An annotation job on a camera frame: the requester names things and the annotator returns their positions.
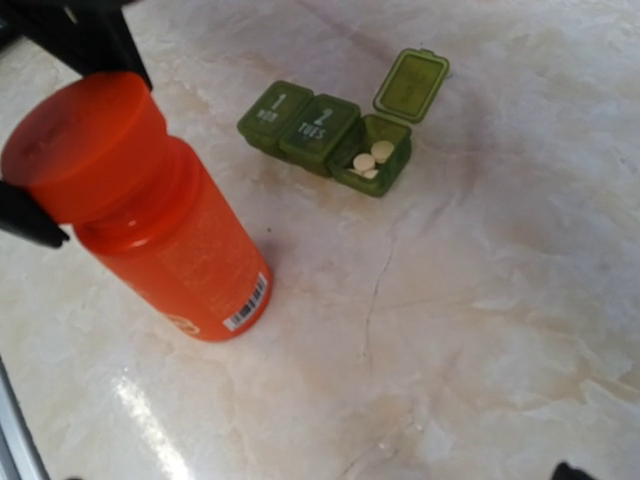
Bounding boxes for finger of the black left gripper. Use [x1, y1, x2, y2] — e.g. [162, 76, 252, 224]
[1, 181, 70, 249]
[1, 0, 153, 89]

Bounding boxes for red cylindrical can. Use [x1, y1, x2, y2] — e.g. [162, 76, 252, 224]
[1, 72, 272, 342]

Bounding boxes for green pill organizer box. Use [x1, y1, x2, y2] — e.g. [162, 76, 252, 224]
[237, 48, 450, 198]

